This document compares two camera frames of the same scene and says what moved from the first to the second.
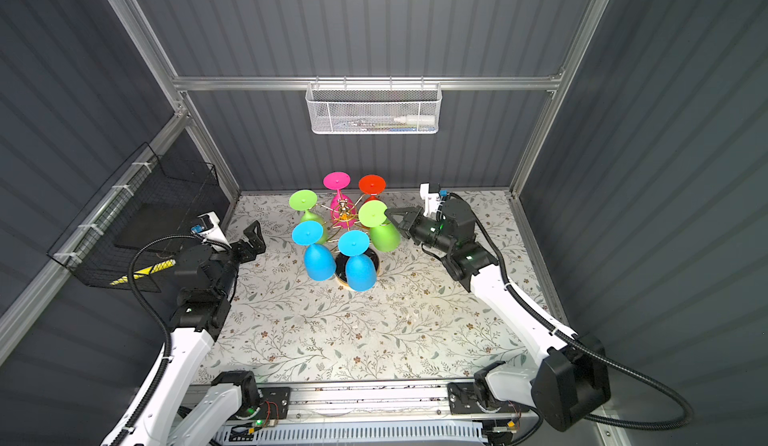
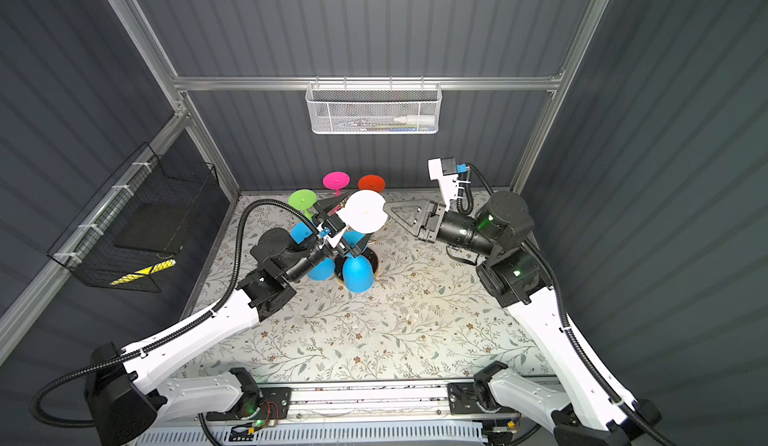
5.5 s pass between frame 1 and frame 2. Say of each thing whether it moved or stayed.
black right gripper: stayed
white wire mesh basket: stayed
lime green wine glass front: moved
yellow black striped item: stayed
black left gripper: moved
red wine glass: stayed
